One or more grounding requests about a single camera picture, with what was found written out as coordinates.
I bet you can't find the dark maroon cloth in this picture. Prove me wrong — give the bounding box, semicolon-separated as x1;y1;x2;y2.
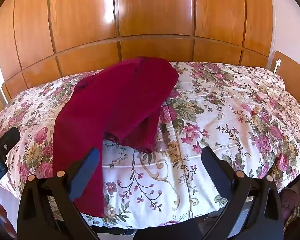
281;189;300;221

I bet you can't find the dark red knit garment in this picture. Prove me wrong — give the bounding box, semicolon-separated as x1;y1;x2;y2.
53;56;179;218

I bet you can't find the wooden wardrobe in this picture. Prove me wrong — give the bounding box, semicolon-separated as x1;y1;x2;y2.
0;0;274;100

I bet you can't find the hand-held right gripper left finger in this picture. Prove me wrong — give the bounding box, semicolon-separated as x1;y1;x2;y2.
17;147;102;240

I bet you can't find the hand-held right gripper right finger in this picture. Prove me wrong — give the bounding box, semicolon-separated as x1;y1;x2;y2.
201;146;284;240

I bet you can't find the wooden headboard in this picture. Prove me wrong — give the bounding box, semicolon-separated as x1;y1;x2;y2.
270;51;300;115

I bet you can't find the floral bedspread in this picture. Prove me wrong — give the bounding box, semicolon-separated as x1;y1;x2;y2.
0;61;300;230

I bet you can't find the yellow checked cloth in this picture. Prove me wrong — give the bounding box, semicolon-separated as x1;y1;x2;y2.
284;206;300;228

